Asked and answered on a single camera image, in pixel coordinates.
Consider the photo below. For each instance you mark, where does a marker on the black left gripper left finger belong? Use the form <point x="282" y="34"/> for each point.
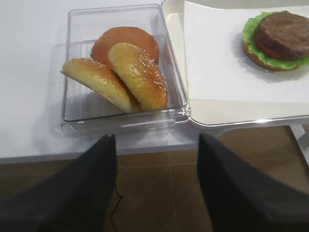
<point x="76" y="199"/>

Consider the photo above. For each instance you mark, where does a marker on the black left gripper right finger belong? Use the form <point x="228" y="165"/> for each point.
<point x="240" y="198"/>

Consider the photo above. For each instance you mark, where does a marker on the green lettuce leaf on burger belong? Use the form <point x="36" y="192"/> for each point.
<point x="248" y="34"/>

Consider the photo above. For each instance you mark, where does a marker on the white metal serving tray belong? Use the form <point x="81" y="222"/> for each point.
<point x="214" y="112"/>

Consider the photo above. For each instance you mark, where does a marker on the sesame top bun left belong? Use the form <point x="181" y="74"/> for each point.
<point x="99" y="78"/>

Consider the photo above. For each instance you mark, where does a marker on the sesame bun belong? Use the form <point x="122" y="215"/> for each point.
<point x="99" y="78"/>
<point x="140" y="74"/>

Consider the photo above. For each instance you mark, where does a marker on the clear plastic bun container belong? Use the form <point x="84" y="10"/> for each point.
<point x="85" y="114"/>

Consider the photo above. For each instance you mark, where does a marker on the white paper sheet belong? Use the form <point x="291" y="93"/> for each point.
<point x="218" y="68"/>

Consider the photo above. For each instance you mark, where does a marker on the sesame top bun right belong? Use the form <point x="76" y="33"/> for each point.
<point x="140" y="74"/>

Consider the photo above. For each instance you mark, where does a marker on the bottom bun under burger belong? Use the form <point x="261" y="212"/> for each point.
<point x="267" y="62"/>

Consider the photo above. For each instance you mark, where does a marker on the red tomato slice on burger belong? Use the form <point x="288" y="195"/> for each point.
<point x="271" y="52"/>

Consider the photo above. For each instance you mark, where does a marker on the orange bottom bun in container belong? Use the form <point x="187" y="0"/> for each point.
<point x="132" y="35"/>

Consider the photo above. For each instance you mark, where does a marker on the brown patty on burger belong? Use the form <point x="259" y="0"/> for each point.
<point x="287" y="32"/>

